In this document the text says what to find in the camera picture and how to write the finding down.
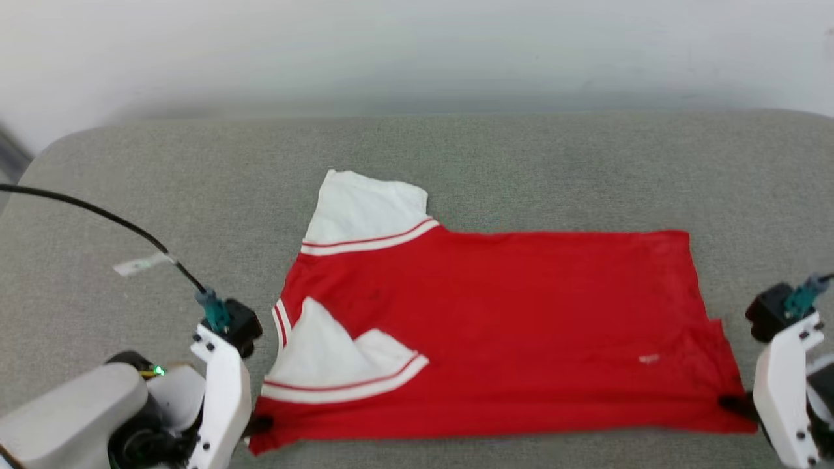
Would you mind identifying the gripper cable teal plug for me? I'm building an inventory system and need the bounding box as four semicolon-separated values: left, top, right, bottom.
784;273;834;320
0;184;233;334

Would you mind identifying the left gripper cable teal plug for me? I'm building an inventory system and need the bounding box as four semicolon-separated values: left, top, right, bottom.
0;184;233;334

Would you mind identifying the right gripper cable teal plug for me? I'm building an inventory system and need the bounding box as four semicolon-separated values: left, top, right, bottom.
784;273;834;320

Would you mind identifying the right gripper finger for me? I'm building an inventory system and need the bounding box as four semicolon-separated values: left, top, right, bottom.
718;393;760;420

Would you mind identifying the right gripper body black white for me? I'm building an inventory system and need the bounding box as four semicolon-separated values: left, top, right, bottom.
745;283;826;469

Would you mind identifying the red and white jersey shirt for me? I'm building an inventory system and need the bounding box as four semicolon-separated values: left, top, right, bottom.
248;169;760;457

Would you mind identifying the grey metal pole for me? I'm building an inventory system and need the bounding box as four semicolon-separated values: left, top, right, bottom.
0;124;33;184

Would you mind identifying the grey fabric sofa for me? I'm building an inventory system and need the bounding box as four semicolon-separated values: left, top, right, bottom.
0;109;834;469

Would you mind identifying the white paper cable tag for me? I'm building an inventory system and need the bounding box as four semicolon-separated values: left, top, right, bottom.
112;252;176;278

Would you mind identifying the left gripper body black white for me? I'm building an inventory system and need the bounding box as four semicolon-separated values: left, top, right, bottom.
185;298;264;469

